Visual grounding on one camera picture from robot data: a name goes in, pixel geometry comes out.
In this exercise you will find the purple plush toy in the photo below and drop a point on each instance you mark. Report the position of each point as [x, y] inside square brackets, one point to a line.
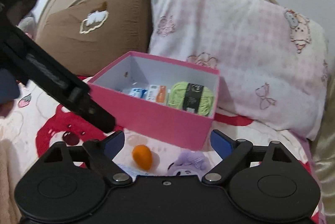
[189, 163]

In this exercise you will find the white orange plastic case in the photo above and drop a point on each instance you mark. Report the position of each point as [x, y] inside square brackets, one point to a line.
[157, 94]

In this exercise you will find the orange makeup sponge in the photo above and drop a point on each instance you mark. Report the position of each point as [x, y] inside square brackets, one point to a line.
[142, 156]

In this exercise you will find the pink checkered pillow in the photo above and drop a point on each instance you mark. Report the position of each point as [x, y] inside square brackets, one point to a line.
[272, 60]

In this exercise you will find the pink cardboard box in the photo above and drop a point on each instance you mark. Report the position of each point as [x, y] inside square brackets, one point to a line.
[157, 121]

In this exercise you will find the gold satin curtain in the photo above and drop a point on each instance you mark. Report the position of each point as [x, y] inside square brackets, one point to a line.
[323, 154]

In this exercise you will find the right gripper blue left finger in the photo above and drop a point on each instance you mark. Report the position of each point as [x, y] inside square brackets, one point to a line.
[101, 155]

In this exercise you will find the bear print blanket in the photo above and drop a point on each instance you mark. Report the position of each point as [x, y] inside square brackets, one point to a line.
[37, 121]

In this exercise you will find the person's left hand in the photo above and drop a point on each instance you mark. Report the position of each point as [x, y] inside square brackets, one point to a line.
[5, 108]

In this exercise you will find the brown pillow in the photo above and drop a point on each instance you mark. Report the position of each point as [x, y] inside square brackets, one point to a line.
[87, 37]

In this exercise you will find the green yarn ball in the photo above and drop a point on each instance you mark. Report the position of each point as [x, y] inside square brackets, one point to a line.
[190, 97]

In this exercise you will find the blue white tissue pack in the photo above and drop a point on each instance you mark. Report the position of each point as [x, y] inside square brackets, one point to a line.
[136, 92]

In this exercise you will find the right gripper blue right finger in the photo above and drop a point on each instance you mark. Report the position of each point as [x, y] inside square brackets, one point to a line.
[233, 154]

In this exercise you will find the grey plush toy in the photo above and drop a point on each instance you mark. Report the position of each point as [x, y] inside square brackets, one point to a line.
[28, 25]

